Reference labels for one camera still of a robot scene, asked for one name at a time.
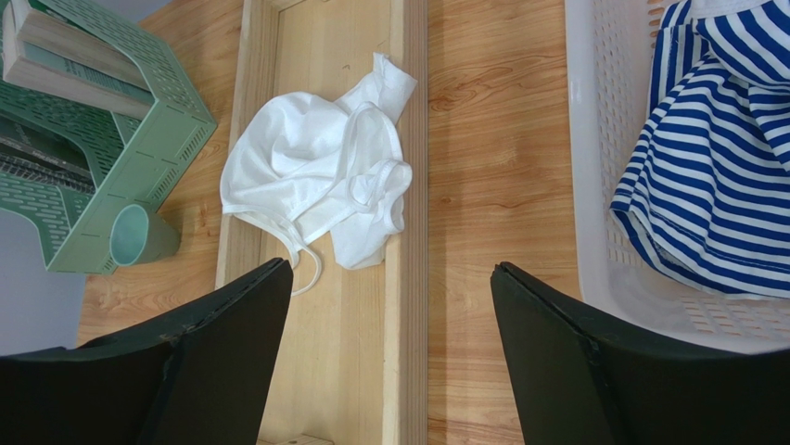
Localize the wooden clothes rack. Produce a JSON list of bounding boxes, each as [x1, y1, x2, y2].
[[230, 1, 428, 444]]

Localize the blue striped tank top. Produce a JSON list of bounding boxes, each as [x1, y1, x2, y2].
[[610, 1, 789, 299]]

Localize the brown notebooks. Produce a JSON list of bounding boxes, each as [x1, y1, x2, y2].
[[2, 1, 155, 120]]

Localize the green file organizer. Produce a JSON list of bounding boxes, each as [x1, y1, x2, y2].
[[1, 1, 217, 274]]

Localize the white tank top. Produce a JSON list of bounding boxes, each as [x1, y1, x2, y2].
[[220, 53, 417, 270]]

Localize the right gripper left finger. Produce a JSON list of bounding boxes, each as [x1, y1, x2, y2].
[[1, 259, 293, 444]]

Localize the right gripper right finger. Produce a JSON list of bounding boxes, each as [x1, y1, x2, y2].
[[491, 262, 789, 444]]

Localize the white plastic basket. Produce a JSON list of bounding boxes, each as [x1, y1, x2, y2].
[[565, 1, 789, 353]]

